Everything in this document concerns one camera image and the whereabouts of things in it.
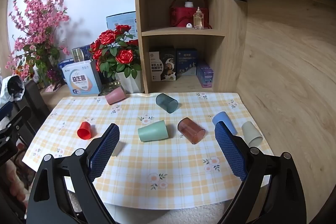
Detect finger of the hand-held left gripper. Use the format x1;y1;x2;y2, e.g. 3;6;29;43
0;106;32;139
0;101;14;119

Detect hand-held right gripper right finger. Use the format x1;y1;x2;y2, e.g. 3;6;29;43
214;121;307;224

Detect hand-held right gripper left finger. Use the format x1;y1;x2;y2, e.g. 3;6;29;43
26;123;121;224

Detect beige plastic cup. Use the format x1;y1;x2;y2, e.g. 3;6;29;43
241;121;263;148

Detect red plastic cup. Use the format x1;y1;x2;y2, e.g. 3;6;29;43
77;121;92;140

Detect blue plastic cup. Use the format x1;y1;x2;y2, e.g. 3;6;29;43
212;111;237;136

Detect brown clear cup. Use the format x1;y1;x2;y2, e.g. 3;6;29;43
177;117;206;145

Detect mint green plastic cup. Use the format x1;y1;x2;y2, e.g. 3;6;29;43
138;120;168;143

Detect pink plastic cup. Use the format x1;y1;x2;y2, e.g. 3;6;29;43
105;87;126;105

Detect dark teal clear cup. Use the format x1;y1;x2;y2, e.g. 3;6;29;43
155;93;179;114

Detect person's left hand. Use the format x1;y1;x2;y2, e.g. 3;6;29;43
4;161;35;204

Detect white cloth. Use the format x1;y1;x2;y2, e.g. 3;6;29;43
0;75;26;103

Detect black chair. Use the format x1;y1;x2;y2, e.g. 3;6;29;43
13;80;54;147

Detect yellow checked floral tablecloth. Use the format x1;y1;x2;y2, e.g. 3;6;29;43
22;92;274;212

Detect white ribbed vase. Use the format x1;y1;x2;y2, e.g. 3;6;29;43
115;71;143;94

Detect white and blue carton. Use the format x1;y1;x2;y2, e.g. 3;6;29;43
62;60;103;96

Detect purple box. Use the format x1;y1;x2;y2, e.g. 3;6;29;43
196;60;214;88

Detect pink blossom flower branches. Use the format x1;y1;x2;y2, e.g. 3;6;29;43
5;0;71;86

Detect dark blue patterned box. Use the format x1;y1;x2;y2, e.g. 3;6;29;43
79;43;95;62

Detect red rose bouquet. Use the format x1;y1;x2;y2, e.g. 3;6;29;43
89;25;142;81

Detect black and white snack box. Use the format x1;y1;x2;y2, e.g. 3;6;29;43
149;46;177;82

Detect large light blue box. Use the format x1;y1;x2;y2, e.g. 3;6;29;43
106;11;138;37

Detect clear perfume bottle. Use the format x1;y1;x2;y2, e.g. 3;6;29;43
193;7;205;30

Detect wooden shelf unit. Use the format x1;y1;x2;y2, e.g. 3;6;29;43
133;0;248;95

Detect red gift basket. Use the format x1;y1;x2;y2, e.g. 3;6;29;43
169;0;213;30

